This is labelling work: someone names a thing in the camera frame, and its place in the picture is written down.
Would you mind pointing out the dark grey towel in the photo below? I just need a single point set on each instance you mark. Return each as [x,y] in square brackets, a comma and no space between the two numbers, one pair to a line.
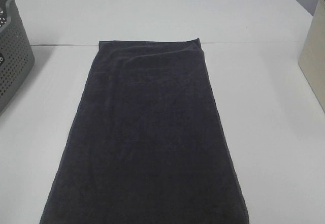
[146,144]

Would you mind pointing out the grey perforated plastic basket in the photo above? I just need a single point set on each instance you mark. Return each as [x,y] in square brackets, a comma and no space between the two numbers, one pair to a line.
[17,58]

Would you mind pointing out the beige box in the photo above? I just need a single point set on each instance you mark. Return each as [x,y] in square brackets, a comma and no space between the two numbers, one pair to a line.
[311,60]

